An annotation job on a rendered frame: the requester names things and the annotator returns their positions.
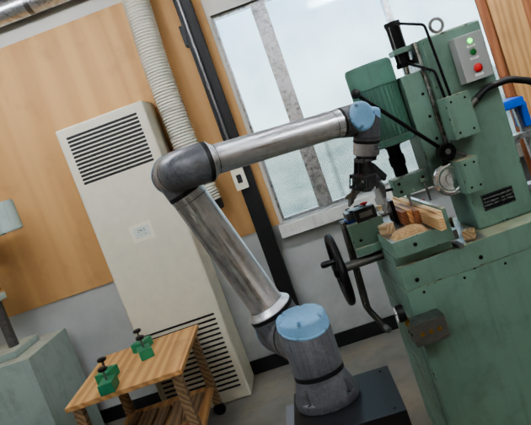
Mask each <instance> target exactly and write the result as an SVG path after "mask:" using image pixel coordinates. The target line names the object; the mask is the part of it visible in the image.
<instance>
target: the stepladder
mask: <svg viewBox="0 0 531 425"><path fill-rule="evenodd" d="M502 101H503V104H504V106H505V110H506V111H507V110H512V115H513V118H514V121H515V124H516V126H518V127H519V129H520V132H516V133H513V137H514V140H515V141H517V140H519V139H522V138H523V140H524V142H525V145H526V147H527V150H528V153H529V156H530V158H531V118H530V114H529V112H528V107H527V104H526V101H524V100H523V96H517V97H512V98H507V99H504V100H502ZM527 183H528V188H529V190H531V180H530V181H527Z"/></svg>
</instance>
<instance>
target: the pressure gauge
mask: <svg viewBox="0 0 531 425"><path fill-rule="evenodd" d="M392 309H393V312H394V316H395V318H396V320H397V321H398V323H399V324H400V323H402V322H405V325H406V326H409V325H408V324H409V323H410V321H409V318H408V317H407V316H406V313H405V310H404V308H403V306H402V305H401V304H398V305H395V306H393V307H392Z"/></svg>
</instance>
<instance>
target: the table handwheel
mask: <svg viewBox="0 0 531 425"><path fill-rule="evenodd" d="M324 243H325V247H326V249H327V252H328V255H329V258H330V260H333V259H335V264H334V265H332V266H331V268H332V271H333V273H334V275H335V277H336V279H337V281H338V283H339V285H340V288H341V291H342V293H343V295H344V297H345V299H346V302H347V303H348V304H349V305H350V306H352V305H354V304H355V303H356V298H355V294H354V291H353V287H352V285H351V280H350V278H349V275H348V272H349V271H351V270H354V269H357V268H359V267H361V266H366V265H368V264H371V263H373V262H375V261H380V260H382V259H384V254H383V252H382V251H381V250H378V251H375V252H373V253H371V254H368V255H365V256H362V257H359V258H356V259H354V260H351V261H348V262H344V261H343V259H342V257H341V253H340V251H339V249H338V247H337V244H336V242H335V240H334V239H333V237H332V236H331V235H330V234H326V235H325V236H324Z"/></svg>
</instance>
